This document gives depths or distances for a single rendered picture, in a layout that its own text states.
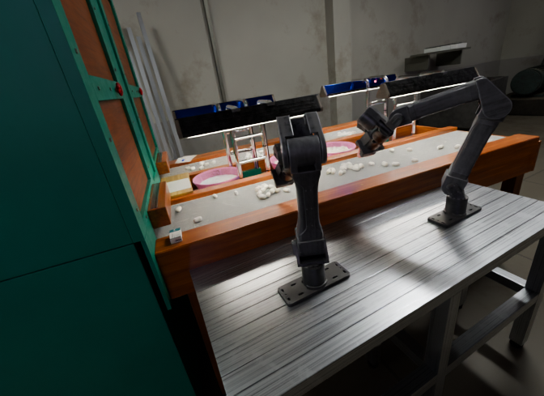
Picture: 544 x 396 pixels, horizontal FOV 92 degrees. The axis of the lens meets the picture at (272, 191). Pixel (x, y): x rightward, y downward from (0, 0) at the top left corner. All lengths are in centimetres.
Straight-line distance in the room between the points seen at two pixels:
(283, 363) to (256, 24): 381
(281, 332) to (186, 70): 334
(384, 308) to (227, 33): 358
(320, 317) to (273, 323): 11
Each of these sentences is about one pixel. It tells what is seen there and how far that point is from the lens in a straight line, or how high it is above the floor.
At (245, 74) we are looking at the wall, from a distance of 388.
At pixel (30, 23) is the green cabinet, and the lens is 77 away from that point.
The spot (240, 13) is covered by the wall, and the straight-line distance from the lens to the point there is 398.
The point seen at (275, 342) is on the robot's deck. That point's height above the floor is 67.
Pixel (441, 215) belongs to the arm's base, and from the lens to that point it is 111.
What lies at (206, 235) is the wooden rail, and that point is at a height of 77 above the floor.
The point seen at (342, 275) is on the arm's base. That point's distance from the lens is 79.
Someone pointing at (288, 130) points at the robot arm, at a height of 110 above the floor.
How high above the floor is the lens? 120
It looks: 23 degrees down
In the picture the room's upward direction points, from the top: 9 degrees counter-clockwise
